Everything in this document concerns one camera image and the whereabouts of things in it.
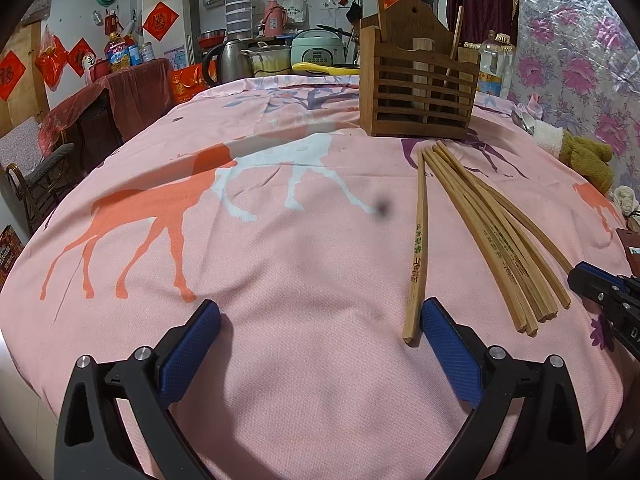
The mustard yellow towel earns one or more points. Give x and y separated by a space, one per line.
587 160

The steel cooking pot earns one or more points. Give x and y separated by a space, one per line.
270 60

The red diamond paper on refrigerator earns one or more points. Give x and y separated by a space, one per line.
161 21

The yellow plastic ladle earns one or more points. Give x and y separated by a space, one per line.
312 67

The printed bamboo chopstick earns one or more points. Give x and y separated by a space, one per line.
417 260

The clear plastic bottle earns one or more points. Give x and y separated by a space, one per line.
507 70
489 65

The white folded towel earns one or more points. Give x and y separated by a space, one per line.
547 137

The stainless steel kettle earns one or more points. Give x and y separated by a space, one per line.
232 62

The bundle of wooden chopsticks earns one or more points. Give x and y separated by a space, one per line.
492 240

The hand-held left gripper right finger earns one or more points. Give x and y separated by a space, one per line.
450 345

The red bowl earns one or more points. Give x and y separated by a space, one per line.
212 36

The rattan chair with cushion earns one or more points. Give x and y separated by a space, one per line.
22 145

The table with red cloth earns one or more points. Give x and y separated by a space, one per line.
135 90

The tall dark wooden stick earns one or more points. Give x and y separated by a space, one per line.
380 5

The white refrigerator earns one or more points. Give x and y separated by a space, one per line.
190 20

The cream crumpled cloth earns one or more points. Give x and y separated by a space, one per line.
625 197

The red printed cardboard box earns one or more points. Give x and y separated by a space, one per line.
7 255

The small red diamond paper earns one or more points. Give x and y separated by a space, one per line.
80 56

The thin brown chopstick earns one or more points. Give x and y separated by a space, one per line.
456 35

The slatted wooden chopstick holder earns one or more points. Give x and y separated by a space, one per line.
420 110

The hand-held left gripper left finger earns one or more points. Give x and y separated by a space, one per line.
192 345

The stacked container with green lid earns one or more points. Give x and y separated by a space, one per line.
238 15

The small red pot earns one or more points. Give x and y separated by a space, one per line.
100 70

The pink thermos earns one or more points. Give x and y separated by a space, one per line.
274 20

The red gift box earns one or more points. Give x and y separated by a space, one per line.
187 85

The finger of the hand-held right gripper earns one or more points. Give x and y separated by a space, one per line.
595 277

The yellow cooking oil bottle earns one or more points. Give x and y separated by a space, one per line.
117 52

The metal spoon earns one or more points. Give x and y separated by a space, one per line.
522 122

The light green rice cooker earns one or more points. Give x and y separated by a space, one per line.
317 50

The large red diamond paper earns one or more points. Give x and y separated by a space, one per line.
10 75

